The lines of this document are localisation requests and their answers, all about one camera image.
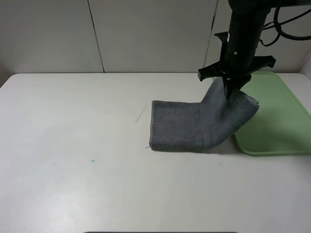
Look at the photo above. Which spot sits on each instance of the grey towel with orange pattern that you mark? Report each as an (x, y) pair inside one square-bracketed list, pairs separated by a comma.
[(199, 126)]

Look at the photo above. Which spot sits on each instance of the green plastic tray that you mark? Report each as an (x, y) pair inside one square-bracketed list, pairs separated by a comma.
[(282, 125)]

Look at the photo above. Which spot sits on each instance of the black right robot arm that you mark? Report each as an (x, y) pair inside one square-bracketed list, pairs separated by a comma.
[(248, 16)]

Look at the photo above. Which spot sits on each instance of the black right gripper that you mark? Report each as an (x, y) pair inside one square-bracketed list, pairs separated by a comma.
[(237, 61)]

